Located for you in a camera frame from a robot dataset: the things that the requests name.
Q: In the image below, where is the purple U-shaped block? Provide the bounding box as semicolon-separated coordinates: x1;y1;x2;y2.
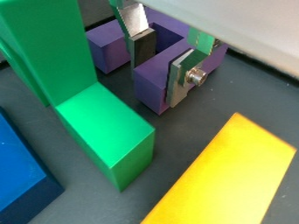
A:
87;7;229;114

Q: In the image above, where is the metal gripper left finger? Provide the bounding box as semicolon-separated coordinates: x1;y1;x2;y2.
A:
109;0;157;74

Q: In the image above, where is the blue U-shaped block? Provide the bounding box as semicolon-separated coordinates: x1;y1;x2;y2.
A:
0;107;64;224

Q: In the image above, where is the yellow long bar block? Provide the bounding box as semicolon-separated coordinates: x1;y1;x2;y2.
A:
141;113;295;224

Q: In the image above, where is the green stepped arch block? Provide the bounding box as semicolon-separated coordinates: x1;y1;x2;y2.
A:
0;0;155;190

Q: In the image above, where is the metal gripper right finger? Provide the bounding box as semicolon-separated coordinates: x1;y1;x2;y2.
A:
166;27;215;108

